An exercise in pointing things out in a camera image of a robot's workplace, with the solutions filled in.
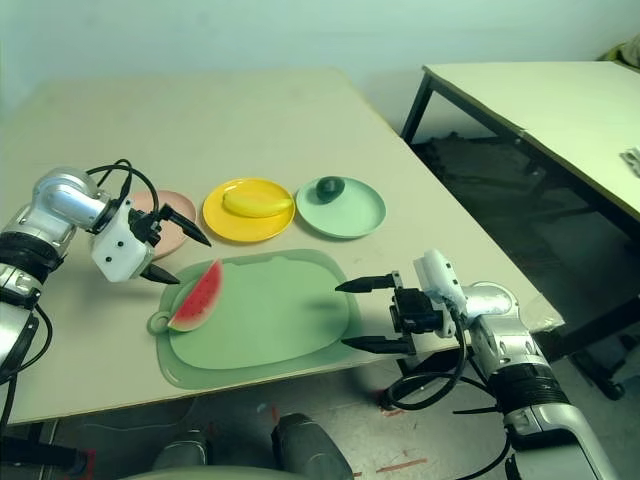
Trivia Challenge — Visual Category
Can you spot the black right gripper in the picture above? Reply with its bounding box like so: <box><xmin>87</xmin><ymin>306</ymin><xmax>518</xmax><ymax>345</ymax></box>
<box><xmin>334</xmin><ymin>269</ymin><xmax>459</xmax><ymax>356</ymax></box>

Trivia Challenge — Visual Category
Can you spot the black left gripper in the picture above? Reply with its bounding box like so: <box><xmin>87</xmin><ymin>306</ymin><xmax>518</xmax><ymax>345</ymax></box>
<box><xmin>127</xmin><ymin>206</ymin><xmax>213</xmax><ymax>286</ymax></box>

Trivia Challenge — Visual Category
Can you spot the toy watermelon slice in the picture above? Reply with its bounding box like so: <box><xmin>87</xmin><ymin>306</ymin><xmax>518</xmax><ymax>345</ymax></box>
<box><xmin>167</xmin><ymin>258</ymin><xmax>225</xmax><ymax>333</ymax></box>

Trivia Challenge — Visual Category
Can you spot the toy yellow banana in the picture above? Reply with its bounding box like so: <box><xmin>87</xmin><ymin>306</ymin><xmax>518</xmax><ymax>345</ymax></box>
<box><xmin>222</xmin><ymin>190</ymin><xmax>294</xmax><ymax>219</ymax></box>

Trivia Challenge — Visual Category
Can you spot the toy dark green avocado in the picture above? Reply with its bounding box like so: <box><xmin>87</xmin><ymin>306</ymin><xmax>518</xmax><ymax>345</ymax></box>
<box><xmin>314</xmin><ymin>175</ymin><xmax>346</xmax><ymax>204</ymax></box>

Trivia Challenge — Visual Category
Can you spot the pink plastic plate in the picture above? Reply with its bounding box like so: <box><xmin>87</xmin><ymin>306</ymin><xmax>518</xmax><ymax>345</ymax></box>
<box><xmin>128</xmin><ymin>189</ymin><xmax>197</xmax><ymax>261</ymax></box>

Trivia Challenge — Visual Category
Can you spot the black table foot bar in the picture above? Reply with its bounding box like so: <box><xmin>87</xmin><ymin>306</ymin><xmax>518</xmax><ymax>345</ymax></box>
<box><xmin>0</xmin><ymin>439</ymin><xmax>91</xmax><ymax>471</ymax></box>
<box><xmin>379</xmin><ymin>349</ymin><xmax>481</xmax><ymax>411</ymax></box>

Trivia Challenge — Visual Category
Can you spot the yellow plastic plate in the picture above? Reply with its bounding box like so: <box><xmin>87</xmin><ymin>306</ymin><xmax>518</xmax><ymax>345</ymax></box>
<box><xmin>202</xmin><ymin>177</ymin><xmax>296</xmax><ymax>245</ymax></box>

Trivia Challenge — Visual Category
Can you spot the mint green plastic plate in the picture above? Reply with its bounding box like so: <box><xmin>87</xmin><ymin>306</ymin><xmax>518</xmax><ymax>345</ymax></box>
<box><xmin>295</xmin><ymin>175</ymin><xmax>387</xmax><ymax>240</ymax></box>

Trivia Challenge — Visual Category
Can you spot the green cutting board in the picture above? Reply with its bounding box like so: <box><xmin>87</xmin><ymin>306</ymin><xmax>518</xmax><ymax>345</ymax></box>
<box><xmin>147</xmin><ymin>248</ymin><xmax>365</xmax><ymax>390</ymax></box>

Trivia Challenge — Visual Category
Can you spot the grey robot right leg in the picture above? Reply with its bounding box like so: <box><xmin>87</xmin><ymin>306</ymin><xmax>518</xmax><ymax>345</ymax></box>
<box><xmin>271</xmin><ymin>412</ymin><xmax>354</xmax><ymax>480</ymax></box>

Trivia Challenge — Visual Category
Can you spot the clear plastic film scrap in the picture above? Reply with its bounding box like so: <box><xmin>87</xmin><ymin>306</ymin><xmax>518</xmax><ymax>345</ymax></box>
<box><xmin>524</xmin><ymin>292</ymin><xmax>569</xmax><ymax>334</ymax></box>

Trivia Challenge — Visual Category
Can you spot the grey robot torso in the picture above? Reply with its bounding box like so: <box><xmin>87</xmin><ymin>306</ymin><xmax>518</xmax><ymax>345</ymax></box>
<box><xmin>119</xmin><ymin>464</ymin><xmax>281</xmax><ymax>480</ymax></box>

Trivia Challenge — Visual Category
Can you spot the yellow green cloth bundle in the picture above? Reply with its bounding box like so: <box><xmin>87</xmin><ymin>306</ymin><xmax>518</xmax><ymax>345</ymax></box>
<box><xmin>597</xmin><ymin>42</ymin><xmax>640</xmax><ymax>66</ymax></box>

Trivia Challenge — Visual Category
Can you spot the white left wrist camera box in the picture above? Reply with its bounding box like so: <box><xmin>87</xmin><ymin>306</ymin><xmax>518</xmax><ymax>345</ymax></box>
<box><xmin>88</xmin><ymin>198</ymin><xmax>157</xmax><ymax>284</ymax></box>

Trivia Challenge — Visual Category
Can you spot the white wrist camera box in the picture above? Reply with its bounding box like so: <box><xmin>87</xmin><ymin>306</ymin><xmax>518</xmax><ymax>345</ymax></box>
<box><xmin>88</xmin><ymin>198</ymin><xmax>157</xmax><ymax>284</ymax></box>
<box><xmin>412</xmin><ymin>248</ymin><xmax>470</xmax><ymax>307</ymax></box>

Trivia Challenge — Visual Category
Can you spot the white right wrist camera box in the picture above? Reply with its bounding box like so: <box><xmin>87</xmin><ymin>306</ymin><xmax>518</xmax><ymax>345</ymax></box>
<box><xmin>412</xmin><ymin>248</ymin><xmax>470</xmax><ymax>307</ymax></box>

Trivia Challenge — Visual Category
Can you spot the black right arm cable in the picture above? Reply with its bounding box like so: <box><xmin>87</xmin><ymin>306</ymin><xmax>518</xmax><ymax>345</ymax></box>
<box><xmin>379</xmin><ymin>309</ymin><xmax>516</xmax><ymax>480</ymax></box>

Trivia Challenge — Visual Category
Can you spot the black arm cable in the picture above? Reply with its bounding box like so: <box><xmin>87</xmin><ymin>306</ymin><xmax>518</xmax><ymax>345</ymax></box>
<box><xmin>0</xmin><ymin>158</ymin><xmax>162</xmax><ymax>431</ymax></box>
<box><xmin>379</xmin><ymin>309</ymin><xmax>516</xmax><ymax>480</ymax></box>

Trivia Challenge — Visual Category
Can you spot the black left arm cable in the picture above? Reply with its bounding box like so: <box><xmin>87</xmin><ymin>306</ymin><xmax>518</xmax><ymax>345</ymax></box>
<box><xmin>0</xmin><ymin>158</ymin><xmax>162</xmax><ymax>431</ymax></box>

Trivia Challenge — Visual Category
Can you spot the side table with black frame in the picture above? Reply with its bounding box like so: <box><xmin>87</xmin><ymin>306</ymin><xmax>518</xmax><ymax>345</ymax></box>
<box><xmin>399</xmin><ymin>60</ymin><xmax>640</xmax><ymax>224</ymax></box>

